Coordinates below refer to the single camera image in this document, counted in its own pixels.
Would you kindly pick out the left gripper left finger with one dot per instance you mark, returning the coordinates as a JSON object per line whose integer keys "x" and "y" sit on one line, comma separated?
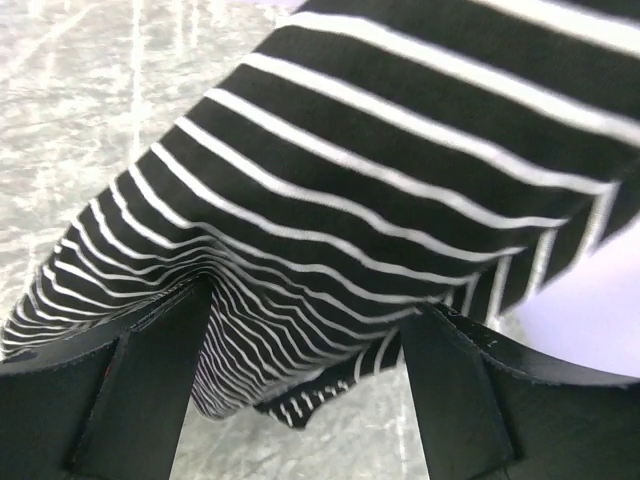
{"x": 108, "y": 403}

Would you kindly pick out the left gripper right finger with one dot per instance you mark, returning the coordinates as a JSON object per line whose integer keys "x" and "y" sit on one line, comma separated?
{"x": 489, "y": 407}

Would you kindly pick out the black white striped tank top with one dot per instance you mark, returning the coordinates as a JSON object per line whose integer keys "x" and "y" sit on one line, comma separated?
{"x": 368, "y": 160}

